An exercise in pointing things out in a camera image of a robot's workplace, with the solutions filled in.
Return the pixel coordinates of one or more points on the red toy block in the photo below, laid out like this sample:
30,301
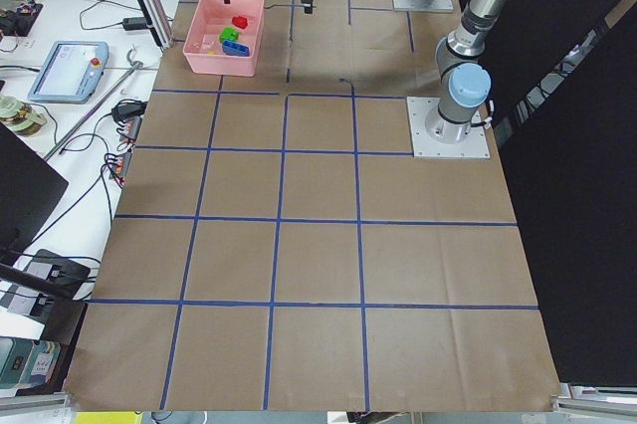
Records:
240,22

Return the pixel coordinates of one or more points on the metal rod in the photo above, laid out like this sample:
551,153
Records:
134,65

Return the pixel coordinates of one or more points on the green toy block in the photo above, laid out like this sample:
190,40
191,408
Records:
229,34

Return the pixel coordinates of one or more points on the black power adapter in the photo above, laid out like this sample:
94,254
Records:
134,23

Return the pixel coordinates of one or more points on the blue toy block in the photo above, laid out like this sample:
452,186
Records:
235,49

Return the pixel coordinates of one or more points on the black monitor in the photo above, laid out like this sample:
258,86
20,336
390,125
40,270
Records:
30,191

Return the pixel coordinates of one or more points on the blue teach pendant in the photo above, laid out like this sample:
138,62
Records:
71,72

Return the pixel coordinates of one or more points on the pink plastic box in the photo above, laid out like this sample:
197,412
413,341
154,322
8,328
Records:
210,18

